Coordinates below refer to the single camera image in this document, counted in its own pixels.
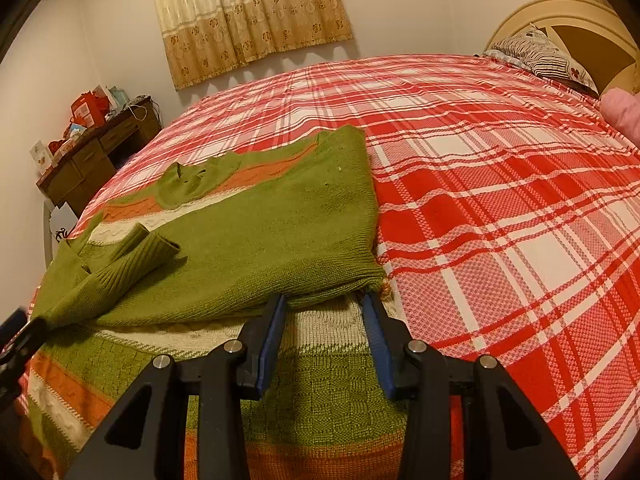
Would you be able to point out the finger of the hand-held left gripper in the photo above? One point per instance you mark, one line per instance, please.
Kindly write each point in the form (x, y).
(22, 345)

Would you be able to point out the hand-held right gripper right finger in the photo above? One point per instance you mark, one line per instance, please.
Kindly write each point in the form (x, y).
(376, 345)

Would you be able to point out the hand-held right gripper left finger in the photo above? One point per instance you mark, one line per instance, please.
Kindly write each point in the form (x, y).
(270, 342)

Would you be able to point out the green knit sweater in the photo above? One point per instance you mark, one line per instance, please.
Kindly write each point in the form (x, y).
(275, 240)

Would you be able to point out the white paper bag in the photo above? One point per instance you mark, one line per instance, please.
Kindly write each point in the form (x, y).
(62, 225)

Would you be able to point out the red plaid bed blanket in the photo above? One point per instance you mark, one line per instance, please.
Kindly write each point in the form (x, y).
(500, 210)

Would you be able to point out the white greeting card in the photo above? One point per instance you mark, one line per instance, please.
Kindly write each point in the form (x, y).
(41, 157)

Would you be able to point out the wooden desk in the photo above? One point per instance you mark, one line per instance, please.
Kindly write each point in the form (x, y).
(90, 155)

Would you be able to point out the red gift box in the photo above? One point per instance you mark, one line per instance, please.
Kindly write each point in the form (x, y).
(87, 107)

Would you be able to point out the pale gift bag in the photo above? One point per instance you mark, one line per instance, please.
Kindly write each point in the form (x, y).
(114, 97)

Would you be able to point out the beige patterned curtain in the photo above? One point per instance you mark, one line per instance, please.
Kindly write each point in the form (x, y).
(240, 20)

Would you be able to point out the striped pillow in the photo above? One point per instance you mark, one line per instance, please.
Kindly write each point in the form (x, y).
(545, 57)

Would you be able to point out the pink cloth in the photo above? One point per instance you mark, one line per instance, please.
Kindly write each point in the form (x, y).
(625, 110)

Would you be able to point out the cream bed headboard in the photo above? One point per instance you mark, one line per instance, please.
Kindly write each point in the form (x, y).
(525, 15)

